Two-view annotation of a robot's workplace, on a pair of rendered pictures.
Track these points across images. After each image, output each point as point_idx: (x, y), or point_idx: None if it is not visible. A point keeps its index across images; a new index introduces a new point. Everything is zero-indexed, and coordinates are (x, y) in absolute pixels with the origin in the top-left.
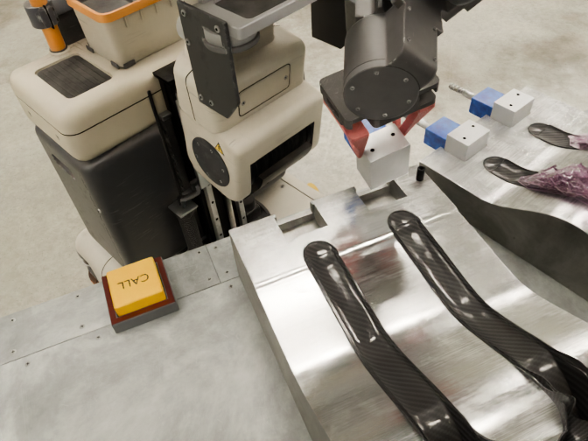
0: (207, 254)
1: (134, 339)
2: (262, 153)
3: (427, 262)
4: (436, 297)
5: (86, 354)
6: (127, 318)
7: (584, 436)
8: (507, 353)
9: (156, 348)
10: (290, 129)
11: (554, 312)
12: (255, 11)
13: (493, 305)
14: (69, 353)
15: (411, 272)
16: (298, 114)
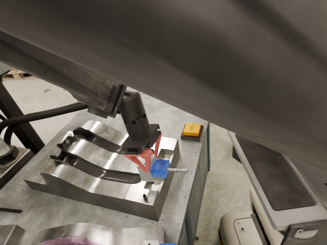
0: (195, 152)
1: (180, 129)
2: (255, 208)
3: (120, 176)
4: (111, 169)
5: (184, 121)
6: (184, 126)
7: (59, 145)
8: (82, 162)
9: (174, 132)
10: (266, 231)
11: (75, 181)
12: (242, 139)
13: (94, 177)
14: (188, 119)
15: (121, 169)
16: (271, 235)
